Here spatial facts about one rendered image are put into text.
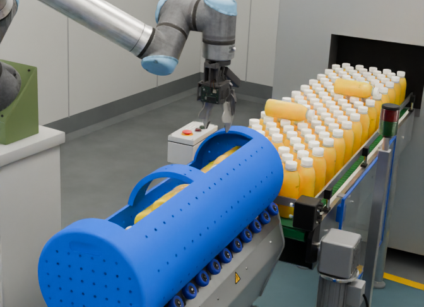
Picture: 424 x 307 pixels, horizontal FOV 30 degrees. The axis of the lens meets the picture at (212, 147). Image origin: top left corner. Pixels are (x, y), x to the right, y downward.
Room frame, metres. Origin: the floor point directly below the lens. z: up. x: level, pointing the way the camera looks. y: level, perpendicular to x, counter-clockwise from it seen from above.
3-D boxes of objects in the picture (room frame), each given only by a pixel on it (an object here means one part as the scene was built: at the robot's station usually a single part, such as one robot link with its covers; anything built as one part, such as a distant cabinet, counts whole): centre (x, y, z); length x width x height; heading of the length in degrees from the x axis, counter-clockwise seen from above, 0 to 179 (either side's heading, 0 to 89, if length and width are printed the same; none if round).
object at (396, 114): (2.58, -0.60, 1.23); 0.06 x 0.06 x 0.04
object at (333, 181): (3.10, -0.66, 0.96); 1.60 x 0.01 x 0.03; 156
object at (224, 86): (2.13, 0.00, 1.43); 0.09 x 0.08 x 0.12; 156
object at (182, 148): (2.68, 0.07, 1.05); 0.20 x 0.10 x 0.10; 156
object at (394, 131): (2.58, -0.60, 1.18); 0.06 x 0.06 x 0.05
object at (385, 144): (2.58, -0.60, 1.18); 0.06 x 0.06 x 0.16
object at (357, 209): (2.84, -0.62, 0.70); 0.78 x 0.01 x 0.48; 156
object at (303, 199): (2.33, -0.31, 0.95); 0.10 x 0.07 x 0.10; 66
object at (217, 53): (2.14, -0.01, 1.51); 0.10 x 0.09 x 0.05; 66
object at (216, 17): (2.14, 0.00, 1.60); 0.10 x 0.09 x 0.12; 68
